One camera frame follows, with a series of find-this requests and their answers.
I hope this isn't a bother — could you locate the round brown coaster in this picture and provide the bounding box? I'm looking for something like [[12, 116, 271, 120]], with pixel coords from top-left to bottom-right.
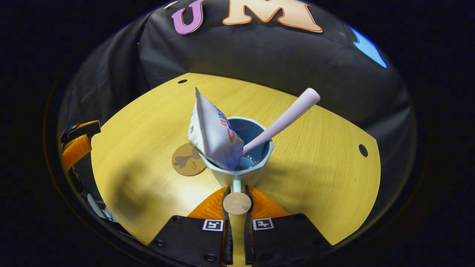
[[172, 144, 207, 177]]

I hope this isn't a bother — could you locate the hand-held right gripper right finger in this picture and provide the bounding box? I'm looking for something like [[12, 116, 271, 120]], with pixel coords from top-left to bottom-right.
[[243, 185, 333, 267]]

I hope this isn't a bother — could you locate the pink toothbrush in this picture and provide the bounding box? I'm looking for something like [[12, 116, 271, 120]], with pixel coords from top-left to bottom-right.
[[242, 88, 321, 156]]

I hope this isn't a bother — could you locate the wooden desktop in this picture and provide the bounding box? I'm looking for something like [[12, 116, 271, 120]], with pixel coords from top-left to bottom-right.
[[91, 73, 381, 266]]

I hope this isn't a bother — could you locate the pale green cup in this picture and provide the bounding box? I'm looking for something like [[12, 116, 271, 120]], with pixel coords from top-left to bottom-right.
[[200, 116, 274, 216]]

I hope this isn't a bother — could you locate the black backdrop cloth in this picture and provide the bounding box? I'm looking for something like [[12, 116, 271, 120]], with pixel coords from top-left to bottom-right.
[[56, 0, 418, 227]]

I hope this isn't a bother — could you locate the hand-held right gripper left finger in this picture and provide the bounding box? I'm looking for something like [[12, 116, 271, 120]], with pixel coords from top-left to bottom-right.
[[148, 187, 233, 267]]

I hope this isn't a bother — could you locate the white toothpaste tube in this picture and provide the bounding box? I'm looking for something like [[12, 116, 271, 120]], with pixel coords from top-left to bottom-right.
[[188, 88, 245, 171]]

